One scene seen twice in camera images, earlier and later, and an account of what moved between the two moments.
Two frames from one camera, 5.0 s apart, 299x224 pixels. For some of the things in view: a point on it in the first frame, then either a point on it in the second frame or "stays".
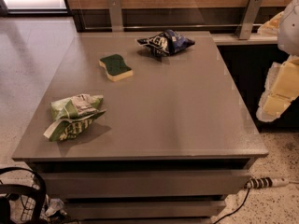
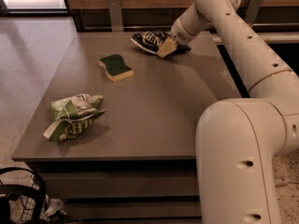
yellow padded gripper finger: x=281 y=89 → x=168 y=47
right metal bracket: x=251 y=8 stays
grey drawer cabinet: x=140 y=128 stays
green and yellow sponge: x=115 y=67 stays
